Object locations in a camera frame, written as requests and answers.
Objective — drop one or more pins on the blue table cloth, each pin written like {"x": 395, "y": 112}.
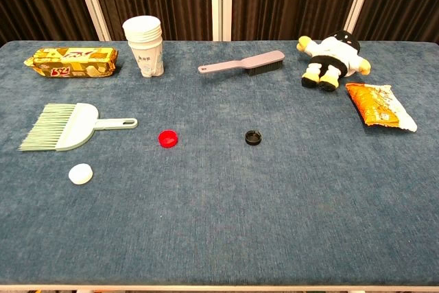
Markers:
{"x": 219, "y": 221}

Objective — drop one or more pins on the red bottle cap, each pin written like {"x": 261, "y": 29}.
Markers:
{"x": 168, "y": 139}

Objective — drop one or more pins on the grey spatula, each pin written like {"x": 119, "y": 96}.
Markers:
{"x": 236, "y": 64}

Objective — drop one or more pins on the white bottle cap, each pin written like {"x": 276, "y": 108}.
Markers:
{"x": 80, "y": 173}

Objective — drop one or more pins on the gold yellow biscuit package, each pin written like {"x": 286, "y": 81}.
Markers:
{"x": 72, "y": 63}

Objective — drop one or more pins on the orange and white snack bag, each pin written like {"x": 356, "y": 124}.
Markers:
{"x": 374, "y": 104}

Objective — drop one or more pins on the black and white plush doll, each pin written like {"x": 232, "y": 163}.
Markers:
{"x": 334, "y": 56}

